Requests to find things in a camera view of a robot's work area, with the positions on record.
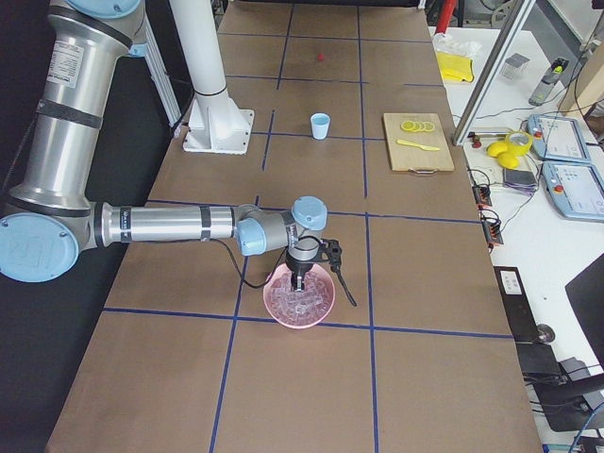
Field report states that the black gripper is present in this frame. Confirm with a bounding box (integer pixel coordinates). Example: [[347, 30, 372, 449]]
[[285, 246, 317, 293]]

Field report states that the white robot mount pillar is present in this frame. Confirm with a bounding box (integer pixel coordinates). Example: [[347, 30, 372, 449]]
[[170, 0, 255, 155]]

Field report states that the lower teach pendant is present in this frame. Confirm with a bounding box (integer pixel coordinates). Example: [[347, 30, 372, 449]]
[[542, 160, 604, 223]]

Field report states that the yellow tape roll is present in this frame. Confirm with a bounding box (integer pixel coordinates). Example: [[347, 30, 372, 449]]
[[505, 131, 533, 157]]

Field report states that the teach pendant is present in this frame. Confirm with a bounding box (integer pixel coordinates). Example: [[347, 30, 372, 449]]
[[527, 114, 591, 163], [542, 160, 604, 223]]

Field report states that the upper teach pendant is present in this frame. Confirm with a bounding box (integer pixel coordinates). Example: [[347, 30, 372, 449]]
[[527, 114, 591, 163]]

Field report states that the aluminium frame post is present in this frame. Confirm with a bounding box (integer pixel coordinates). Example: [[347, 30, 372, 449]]
[[451, 0, 536, 145]]

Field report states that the grey handheld device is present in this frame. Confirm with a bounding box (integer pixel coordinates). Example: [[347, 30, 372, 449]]
[[528, 58, 569, 107]]

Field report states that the whole yellow lemon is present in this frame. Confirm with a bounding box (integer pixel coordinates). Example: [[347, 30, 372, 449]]
[[487, 142, 508, 158], [496, 152, 519, 170]]

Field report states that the light blue plastic cup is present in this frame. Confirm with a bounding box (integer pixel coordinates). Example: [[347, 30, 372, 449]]
[[310, 112, 330, 141]]

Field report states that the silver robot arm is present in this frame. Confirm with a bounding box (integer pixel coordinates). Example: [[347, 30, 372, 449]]
[[1, 1, 327, 292]]

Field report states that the yellow plastic knife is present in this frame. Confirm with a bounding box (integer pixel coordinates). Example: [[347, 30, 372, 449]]
[[396, 139, 441, 152]]

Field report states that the yellow cloth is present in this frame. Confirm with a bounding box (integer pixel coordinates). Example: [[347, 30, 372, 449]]
[[436, 52, 475, 83]]

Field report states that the wooden cutting board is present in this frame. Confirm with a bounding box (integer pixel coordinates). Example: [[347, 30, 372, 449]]
[[382, 112, 455, 174]]

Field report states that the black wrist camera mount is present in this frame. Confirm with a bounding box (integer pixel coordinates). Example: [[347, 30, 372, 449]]
[[320, 239, 343, 274]]

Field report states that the whole yellow lemon lower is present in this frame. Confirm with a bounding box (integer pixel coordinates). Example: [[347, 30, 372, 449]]
[[496, 152, 519, 170]]

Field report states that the whole yellow lemon upper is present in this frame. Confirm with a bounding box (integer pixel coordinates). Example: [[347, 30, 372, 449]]
[[487, 142, 508, 158]]

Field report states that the pink bowl of ice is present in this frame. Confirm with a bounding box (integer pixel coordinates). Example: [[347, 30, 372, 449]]
[[263, 263, 335, 329]]

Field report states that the purple notebook stack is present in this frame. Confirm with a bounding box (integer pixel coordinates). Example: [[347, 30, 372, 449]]
[[502, 168, 538, 195]]

